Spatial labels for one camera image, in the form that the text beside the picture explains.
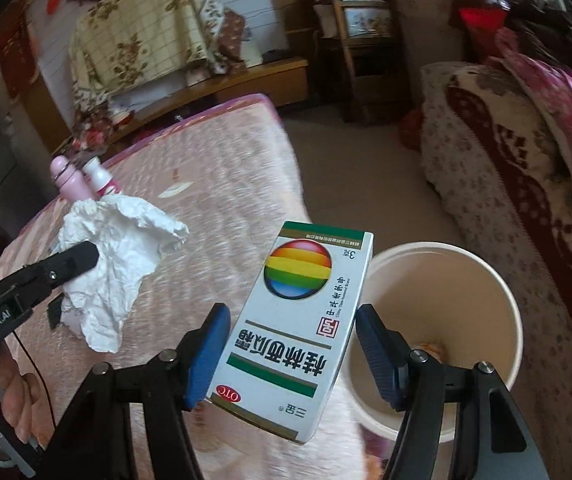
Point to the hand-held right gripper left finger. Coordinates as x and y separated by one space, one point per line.
210 355

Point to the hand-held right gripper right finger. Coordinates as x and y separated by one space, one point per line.
376 355

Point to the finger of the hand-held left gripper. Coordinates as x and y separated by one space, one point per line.
73 260
55 312

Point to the white tissue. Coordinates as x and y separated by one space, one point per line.
115 260

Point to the white medicine box rainbow print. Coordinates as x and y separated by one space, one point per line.
286 335

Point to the white paper bucket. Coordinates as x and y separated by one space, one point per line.
446 300

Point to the person's left hand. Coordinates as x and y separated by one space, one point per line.
18 400

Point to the white bottle pink label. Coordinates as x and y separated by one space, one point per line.
98 175

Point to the sofa with floral cover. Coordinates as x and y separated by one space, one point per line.
466 160

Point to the orange plastic bag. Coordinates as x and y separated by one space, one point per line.
410 130

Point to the cream floral blanket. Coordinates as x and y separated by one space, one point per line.
135 35

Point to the wooden cabinet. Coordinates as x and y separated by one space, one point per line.
246 80

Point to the wooden chair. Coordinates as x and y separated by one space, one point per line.
348 65

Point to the pink floral quilt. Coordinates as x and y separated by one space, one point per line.
566 100

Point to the printed cushion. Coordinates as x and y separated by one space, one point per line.
366 20

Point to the red bag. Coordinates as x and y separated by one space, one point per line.
481 17

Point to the red wall hanging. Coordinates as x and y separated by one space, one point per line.
13 55

